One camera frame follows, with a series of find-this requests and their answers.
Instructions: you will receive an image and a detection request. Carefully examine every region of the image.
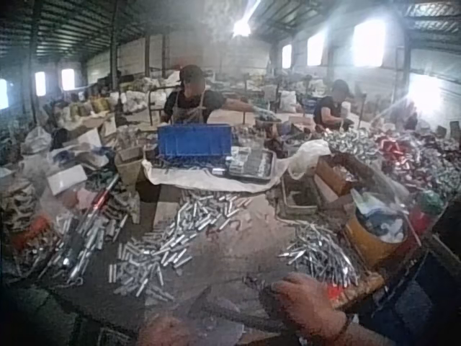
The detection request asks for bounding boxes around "heap of background sacks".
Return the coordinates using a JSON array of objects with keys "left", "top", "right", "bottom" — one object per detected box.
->
[{"left": 107, "top": 74, "right": 182, "bottom": 113}]

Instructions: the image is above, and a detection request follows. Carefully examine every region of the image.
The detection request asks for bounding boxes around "pile of thin silver rods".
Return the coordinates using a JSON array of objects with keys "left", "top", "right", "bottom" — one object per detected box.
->
[{"left": 278, "top": 219, "right": 362, "bottom": 288}]

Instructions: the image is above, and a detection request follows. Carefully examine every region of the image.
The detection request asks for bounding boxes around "heap of long silver tubes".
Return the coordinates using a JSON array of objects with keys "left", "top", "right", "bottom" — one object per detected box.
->
[{"left": 45, "top": 210, "right": 129, "bottom": 288}]

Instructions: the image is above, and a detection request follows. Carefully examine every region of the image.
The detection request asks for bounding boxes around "white flat box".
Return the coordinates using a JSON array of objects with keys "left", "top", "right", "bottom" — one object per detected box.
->
[{"left": 45, "top": 164, "right": 89, "bottom": 196}]

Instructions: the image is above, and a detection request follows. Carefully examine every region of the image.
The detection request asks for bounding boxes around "blue plastic crate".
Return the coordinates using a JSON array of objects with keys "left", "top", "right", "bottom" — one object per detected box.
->
[{"left": 157, "top": 123, "right": 233, "bottom": 158}]

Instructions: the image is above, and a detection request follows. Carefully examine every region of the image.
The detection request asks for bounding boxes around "metal tray of parts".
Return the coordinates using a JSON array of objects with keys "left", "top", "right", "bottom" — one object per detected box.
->
[{"left": 227, "top": 146, "right": 278, "bottom": 181}]

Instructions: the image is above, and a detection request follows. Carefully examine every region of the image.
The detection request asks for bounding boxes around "dark metal part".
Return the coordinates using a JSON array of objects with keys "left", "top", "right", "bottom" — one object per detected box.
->
[{"left": 243, "top": 275, "right": 279, "bottom": 294}]

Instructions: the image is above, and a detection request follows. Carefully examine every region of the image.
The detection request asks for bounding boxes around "heap of shiny silver fittings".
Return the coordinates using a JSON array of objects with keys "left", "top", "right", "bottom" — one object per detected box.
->
[{"left": 323, "top": 127, "right": 380, "bottom": 155}]

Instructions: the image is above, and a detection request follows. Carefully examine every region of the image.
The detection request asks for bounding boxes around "small brown cardboard box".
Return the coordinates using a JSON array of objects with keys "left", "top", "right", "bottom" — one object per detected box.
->
[{"left": 114, "top": 145, "right": 146, "bottom": 185}]

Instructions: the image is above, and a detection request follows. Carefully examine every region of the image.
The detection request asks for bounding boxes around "yellow bucket of rags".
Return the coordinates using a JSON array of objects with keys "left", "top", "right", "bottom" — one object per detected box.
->
[{"left": 344, "top": 203, "right": 412, "bottom": 262}]

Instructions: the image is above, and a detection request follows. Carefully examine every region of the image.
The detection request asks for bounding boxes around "person's left hand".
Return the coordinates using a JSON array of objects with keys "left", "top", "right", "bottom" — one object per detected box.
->
[{"left": 138, "top": 314, "right": 194, "bottom": 346}]

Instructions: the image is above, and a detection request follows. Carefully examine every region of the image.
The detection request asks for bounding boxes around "red bottle with green cap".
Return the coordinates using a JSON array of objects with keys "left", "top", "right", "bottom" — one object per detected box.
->
[{"left": 409, "top": 190, "right": 448, "bottom": 237}]

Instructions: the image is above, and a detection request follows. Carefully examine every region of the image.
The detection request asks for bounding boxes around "heap of red silver parts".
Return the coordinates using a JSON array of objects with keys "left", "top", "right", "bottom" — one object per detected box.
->
[{"left": 373, "top": 132, "right": 461, "bottom": 198}]

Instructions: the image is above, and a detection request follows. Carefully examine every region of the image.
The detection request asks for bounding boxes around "pile of short silver tubes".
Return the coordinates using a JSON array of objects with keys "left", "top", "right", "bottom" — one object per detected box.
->
[{"left": 109, "top": 190, "right": 255, "bottom": 301}]

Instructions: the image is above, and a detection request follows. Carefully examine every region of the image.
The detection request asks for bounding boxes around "weighing scale with bowl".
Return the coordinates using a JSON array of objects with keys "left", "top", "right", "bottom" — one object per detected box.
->
[{"left": 254, "top": 114, "right": 284, "bottom": 139}]

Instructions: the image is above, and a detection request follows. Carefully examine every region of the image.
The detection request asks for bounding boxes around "white plastic bag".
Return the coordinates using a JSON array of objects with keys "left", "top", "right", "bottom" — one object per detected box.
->
[{"left": 287, "top": 139, "right": 333, "bottom": 180}]

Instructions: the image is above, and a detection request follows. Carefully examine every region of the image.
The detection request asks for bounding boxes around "person's right hand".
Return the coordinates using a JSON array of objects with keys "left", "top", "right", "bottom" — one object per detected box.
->
[{"left": 272, "top": 272, "right": 349, "bottom": 339}]

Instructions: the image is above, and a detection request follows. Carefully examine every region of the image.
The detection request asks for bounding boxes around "white sack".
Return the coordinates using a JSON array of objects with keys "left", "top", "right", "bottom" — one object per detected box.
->
[{"left": 20, "top": 125, "right": 53, "bottom": 156}]

